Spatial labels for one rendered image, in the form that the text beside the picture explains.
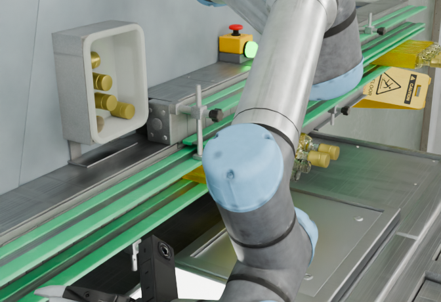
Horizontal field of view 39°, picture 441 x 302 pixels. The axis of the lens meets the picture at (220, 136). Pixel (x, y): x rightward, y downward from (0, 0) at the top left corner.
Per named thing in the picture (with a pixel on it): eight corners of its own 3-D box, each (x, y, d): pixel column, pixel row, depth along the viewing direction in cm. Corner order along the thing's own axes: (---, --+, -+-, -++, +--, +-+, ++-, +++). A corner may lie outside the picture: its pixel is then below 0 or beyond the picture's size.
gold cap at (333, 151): (323, 142, 152) (340, 145, 150) (321, 156, 153) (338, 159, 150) (318, 143, 149) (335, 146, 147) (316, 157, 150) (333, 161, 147)
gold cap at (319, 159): (312, 163, 148) (329, 167, 146) (306, 165, 145) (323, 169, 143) (314, 149, 147) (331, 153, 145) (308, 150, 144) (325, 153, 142)
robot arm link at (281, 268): (312, 186, 66) (277, 269, 60) (327, 247, 74) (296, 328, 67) (247, 175, 70) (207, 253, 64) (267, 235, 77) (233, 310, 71)
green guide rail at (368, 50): (182, 144, 141) (211, 150, 137) (182, 140, 141) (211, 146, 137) (407, 23, 279) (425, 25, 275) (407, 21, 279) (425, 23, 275)
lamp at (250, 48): (242, 58, 170) (252, 60, 168) (242, 42, 168) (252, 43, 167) (251, 55, 173) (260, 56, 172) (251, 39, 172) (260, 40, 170)
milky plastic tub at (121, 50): (63, 140, 127) (95, 148, 123) (52, 32, 119) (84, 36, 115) (120, 117, 141) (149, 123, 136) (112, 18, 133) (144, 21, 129)
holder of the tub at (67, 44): (65, 163, 129) (93, 171, 125) (51, 33, 120) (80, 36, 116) (119, 138, 143) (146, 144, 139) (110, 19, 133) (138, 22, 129)
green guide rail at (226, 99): (180, 113, 138) (210, 119, 134) (180, 109, 138) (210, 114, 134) (409, 7, 277) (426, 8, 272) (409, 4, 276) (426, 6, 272)
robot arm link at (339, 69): (215, -91, 128) (373, 7, 88) (233, -28, 138) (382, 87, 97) (164, -68, 126) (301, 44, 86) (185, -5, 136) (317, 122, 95)
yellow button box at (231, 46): (217, 60, 173) (240, 64, 169) (217, 34, 170) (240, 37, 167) (230, 56, 179) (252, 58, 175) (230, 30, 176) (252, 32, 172)
